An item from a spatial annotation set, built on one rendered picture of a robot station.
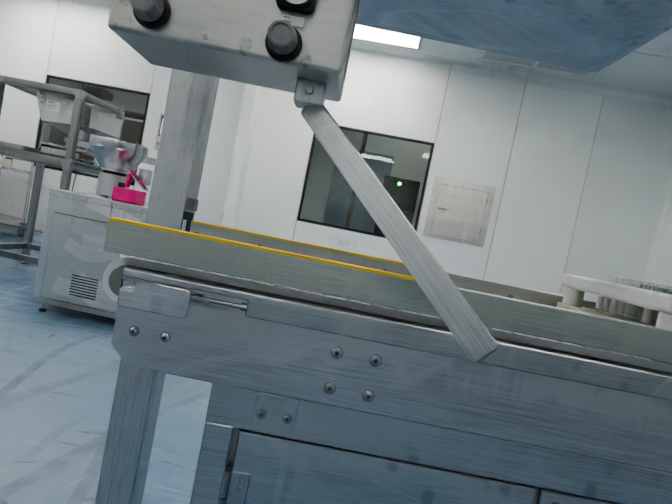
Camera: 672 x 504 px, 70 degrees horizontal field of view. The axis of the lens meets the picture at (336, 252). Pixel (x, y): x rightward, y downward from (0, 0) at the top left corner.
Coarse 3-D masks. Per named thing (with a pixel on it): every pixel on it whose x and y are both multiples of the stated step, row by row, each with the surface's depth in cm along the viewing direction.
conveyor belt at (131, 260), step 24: (120, 264) 50; (144, 264) 50; (168, 264) 50; (264, 288) 50; (288, 288) 50; (384, 312) 50; (408, 312) 50; (504, 336) 50; (528, 336) 50; (624, 360) 50; (648, 360) 50
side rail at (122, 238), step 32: (128, 224) 48; (160, 256) 48; (192, 256) 48; (224, 256) 48; (256, 256) 48; (288, 256) 48; (320, 288) 48; (352, 288) 48; (384, 288) 48; (416, 288) 48; (512, 320) 48; (544, 320) 48; (576, 320) 48; (608, 320) 48; (640, 352) 48
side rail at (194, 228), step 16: (192, 224) 75; (240, 240) 75; (256, 240) 75; (272, 240) 75; (320, 256) 75; (336, 256) 75; (352, 256) 75; (400, 272) 75; (464, 288) 75; (480, 288) 75; (496, 288) 75; (512, 288) 75; (544, 304) 75; (592, 304) 75
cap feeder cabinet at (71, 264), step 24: (72, 192) 289; (48, 216) 291; (72, 216) 289; (96, 216) 288; (120, 216) 287; (144, 216) 286; (48, 240) 291; (72, 240) 290; (96, 240) 288; (48, 264) 291; (72, 264) 290; (96, 264) 289; (48, 288) 292; (72, 288) 291; (96, 288) 291; (96, 312) 292
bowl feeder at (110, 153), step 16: (96, 144) 302; (112, 144) 302; (128, 144) 305; (112, 160) 307; (128, 160) 311; (112, 176) 311; (128, 176) 307; (144, 176) 309; (96, 192) 314; (112, 192) 313
